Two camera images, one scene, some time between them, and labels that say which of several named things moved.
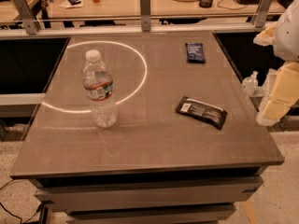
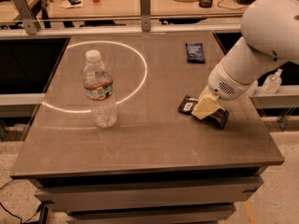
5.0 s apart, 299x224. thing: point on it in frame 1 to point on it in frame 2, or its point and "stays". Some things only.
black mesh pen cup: [206, 0] stays
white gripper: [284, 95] to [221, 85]
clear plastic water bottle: [98, 86] stays
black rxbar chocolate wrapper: [208, 113] stays
